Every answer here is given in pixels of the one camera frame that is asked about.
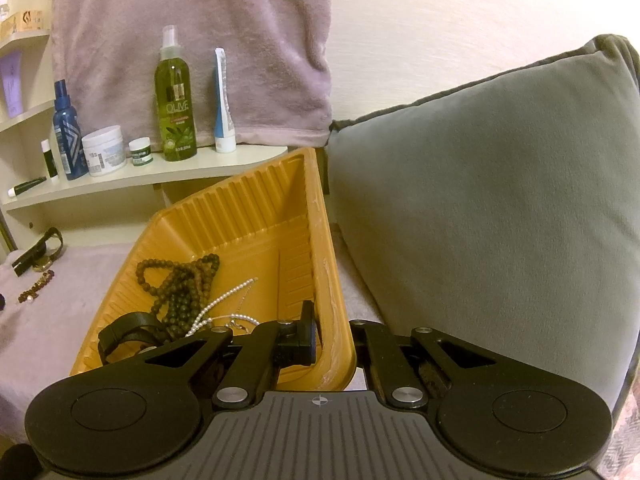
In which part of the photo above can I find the orange ribbed plastic tray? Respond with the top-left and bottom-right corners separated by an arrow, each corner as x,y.
69,146 -> 358,392

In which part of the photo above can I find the grey velvet pillow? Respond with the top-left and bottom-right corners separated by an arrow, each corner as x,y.
327,34 -> 640,411

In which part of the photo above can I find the blue and white tube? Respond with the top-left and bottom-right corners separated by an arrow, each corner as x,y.
213,48 -> 237,154

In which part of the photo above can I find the small green jar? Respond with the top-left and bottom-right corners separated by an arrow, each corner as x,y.
128,137 -> 152,167

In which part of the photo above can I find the green spray bottle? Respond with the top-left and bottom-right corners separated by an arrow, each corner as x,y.
154,25 -> 197,162

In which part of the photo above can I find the hanging mauve fleece towel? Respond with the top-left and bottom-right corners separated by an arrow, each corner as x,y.
50,0 -> 333,153

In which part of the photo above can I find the purple tube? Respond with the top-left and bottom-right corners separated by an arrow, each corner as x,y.
0,50 -> 24,116

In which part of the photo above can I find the white cream jar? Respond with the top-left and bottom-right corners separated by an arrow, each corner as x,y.
81,125 -> 127,177

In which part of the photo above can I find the patterned pink cloth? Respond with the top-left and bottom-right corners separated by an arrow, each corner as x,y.
607,395 -> 640,480

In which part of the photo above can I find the white pearl necklace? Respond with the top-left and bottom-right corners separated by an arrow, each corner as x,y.
184,276 -> 261,338

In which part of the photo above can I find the thin silver chain necklace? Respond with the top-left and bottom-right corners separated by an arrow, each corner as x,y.
222,287 -> 253,334

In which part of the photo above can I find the black bracelet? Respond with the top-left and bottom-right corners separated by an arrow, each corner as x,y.
97,311 -> 168,367

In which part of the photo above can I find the blue spray bottle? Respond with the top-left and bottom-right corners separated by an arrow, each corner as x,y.
52,79 -> 89,181

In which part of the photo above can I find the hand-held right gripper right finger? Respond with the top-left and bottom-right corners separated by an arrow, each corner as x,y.
350,319 -> 511,409

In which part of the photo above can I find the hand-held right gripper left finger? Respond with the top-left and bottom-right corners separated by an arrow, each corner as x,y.
134,300 -> 319,409

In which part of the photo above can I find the black strap watch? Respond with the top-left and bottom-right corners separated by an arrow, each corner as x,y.
11,227 -> 64,277

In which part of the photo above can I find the brown bead bracelet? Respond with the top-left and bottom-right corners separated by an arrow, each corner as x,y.
18,269 -> 56,304

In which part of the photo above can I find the dark green bead necklace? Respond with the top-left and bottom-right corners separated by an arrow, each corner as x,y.
150,254 -> 221,328

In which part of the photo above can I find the dark green slim tube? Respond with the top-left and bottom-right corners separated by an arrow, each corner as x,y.
7,177 -> 47,197

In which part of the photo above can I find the cream shelf unit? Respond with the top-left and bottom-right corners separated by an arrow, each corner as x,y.
0,27 -> 289,251

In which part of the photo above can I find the mauve bed cover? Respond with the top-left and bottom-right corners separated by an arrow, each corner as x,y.
0,230 -> 386,441

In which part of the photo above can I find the tan cardboard box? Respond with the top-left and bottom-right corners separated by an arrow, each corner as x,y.
15,10 -> 51,32

